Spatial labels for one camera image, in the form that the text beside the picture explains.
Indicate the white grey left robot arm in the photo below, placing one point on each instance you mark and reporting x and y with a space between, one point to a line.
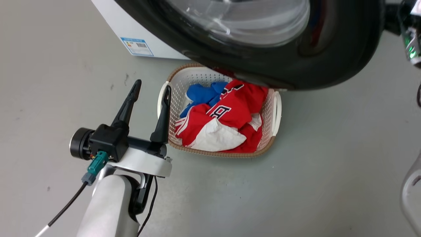
110 207

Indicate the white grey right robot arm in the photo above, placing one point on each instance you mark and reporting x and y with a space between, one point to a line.
412 200

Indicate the blue energy label sticker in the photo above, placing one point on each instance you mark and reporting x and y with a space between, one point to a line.
137 46

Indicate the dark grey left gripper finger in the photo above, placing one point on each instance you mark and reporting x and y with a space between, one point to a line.
163 121
129 105

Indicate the white perforated laundry basket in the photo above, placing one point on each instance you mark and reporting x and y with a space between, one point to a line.
268 131

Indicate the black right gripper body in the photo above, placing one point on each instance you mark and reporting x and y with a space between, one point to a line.
412 39

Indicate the blue garment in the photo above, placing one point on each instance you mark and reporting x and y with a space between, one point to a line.
202 93

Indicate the white washing machine body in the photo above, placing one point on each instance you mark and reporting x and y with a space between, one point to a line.
111 23

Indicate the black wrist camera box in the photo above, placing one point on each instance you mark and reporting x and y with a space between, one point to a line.
110 141

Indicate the black round washing machine door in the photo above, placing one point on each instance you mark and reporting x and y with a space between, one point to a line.
338 62

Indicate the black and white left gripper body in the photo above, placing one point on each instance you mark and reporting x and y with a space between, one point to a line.
144 161

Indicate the red and white jersey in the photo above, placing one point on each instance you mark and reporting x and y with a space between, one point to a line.
240 108

